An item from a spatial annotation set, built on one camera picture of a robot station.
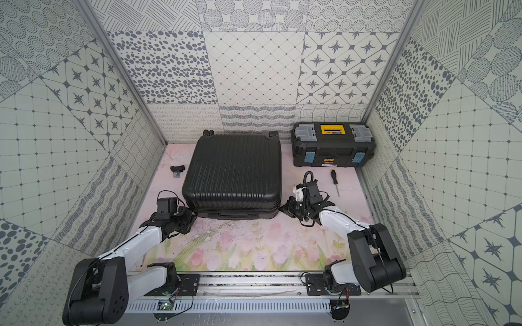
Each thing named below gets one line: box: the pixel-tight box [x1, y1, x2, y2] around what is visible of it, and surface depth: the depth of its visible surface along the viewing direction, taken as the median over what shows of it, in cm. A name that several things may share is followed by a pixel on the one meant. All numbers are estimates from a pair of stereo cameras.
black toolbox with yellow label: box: [290, 122, 376, 168], surface depth 103 cm
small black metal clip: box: [169, 165, 186, 179], surface depth 109 cm
